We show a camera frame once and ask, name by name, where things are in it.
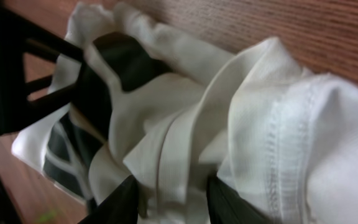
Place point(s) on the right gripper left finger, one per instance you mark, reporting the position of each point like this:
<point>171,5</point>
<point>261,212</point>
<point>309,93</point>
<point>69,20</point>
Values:
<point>120,207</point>

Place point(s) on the white t-shirt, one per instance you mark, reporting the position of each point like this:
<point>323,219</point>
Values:
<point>167,109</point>

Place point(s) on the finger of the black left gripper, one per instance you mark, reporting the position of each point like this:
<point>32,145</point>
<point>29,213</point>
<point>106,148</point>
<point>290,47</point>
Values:
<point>19,36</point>

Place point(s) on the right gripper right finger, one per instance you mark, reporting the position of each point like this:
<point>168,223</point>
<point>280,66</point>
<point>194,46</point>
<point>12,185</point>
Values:
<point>225,206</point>

